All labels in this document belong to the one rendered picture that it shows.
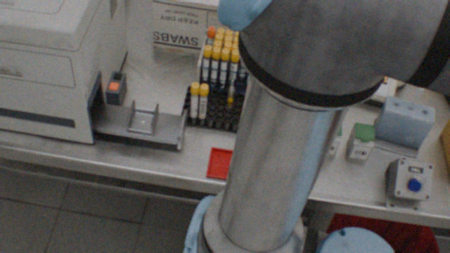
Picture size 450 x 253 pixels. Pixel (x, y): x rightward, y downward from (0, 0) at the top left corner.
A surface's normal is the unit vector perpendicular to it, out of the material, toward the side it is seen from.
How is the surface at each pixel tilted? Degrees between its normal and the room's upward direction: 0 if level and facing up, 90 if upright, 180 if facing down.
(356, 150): 90
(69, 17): 0
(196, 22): 91
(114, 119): 0
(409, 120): 90
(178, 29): 89
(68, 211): 0
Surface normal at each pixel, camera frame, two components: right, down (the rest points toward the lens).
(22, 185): 0.07, -0.62
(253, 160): -0.72, 0.48
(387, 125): -0.27, 0.74
